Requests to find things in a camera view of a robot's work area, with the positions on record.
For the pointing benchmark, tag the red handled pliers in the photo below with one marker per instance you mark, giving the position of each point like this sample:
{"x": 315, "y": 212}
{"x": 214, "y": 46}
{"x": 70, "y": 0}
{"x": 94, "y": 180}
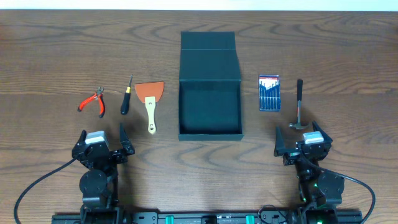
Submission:
{"x": 98, "y": 95}

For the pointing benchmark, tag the orange scraper wooden handle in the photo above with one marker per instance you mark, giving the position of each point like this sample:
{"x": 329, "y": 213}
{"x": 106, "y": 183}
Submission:
{"x": 150, "y": 94}

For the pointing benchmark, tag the black handled claw hammer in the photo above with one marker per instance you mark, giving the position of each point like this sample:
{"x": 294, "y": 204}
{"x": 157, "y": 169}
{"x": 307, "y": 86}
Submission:
{"x": 298, "y": 125}

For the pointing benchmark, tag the black yellow screwdriver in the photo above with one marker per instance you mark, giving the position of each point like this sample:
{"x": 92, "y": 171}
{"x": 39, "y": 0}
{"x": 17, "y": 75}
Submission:
{"x": 125, "y": 104}

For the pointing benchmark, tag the dark green open box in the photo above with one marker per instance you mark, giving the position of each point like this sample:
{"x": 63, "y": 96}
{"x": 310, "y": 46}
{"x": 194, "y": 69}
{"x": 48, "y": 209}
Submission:
{"x": 209, "y": 98}

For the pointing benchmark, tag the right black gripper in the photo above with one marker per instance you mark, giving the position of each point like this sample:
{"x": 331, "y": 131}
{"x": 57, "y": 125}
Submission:
{"x": 291, "y": 154}

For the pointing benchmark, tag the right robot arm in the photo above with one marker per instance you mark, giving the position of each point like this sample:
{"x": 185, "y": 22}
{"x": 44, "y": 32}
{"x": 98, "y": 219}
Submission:
{"x": 320, "y": 191}

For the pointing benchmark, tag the precision screwdriver set case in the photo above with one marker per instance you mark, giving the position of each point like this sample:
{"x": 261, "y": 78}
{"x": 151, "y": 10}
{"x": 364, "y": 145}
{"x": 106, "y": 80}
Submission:
{"x": 269, "y": 92}

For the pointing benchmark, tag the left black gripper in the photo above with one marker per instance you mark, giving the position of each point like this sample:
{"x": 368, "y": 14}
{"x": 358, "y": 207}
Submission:
{"x": 109, "y": 154}

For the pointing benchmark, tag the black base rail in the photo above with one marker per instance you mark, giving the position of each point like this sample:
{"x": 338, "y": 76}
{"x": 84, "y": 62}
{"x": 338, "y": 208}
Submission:
{"x": 265, "y": 216}

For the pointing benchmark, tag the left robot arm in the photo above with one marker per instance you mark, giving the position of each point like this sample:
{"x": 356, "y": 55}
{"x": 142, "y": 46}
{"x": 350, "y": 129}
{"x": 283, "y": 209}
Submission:
{"x": 99, "y": 185}

